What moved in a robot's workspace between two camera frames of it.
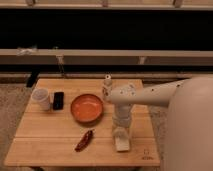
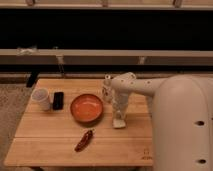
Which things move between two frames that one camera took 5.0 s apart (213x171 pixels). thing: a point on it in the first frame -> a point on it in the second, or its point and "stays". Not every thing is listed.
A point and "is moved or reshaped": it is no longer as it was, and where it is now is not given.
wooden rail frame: [101, 57] stays
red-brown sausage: [85, 141] stays
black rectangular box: [58, 101] stays
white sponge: [122, 144] is moved or reshaped
